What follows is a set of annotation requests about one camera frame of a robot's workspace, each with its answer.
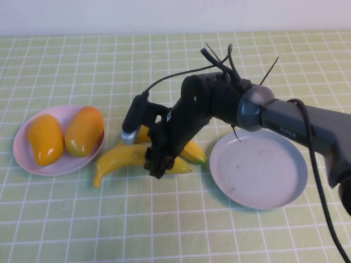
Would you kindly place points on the all orange-yellow toy mango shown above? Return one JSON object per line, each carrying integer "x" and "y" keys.
{"x": 45, "y": 139}

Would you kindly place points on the green-tipped orange toy mango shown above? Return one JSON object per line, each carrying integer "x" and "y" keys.
{"x": 85, "y": 131}

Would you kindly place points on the yellow toy banana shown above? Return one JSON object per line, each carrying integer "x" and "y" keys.
{"x": 120, "y": 159}
{"x": 194, "y": 153}

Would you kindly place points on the green checked tablecloth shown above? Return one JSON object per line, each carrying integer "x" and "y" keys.
{"x": 137, "y": 219}

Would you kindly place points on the pink round plate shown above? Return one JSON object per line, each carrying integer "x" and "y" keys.
{"x": 63, "y": 167}

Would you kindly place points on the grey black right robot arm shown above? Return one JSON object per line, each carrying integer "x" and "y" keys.
{"x": 288, "y": 123}

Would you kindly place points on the pale blue round plate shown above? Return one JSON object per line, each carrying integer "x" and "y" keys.
{"x": 257, "y": 175}

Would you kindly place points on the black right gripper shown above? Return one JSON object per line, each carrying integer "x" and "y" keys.
{"x": 181, "y": 131}

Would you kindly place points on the black zip tie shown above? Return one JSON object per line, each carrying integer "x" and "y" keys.
{"x": 234, "y": 131}
{"x": 270, "y": 69}

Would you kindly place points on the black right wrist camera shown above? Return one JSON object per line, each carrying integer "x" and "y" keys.
{"x": 134, "y": 117}

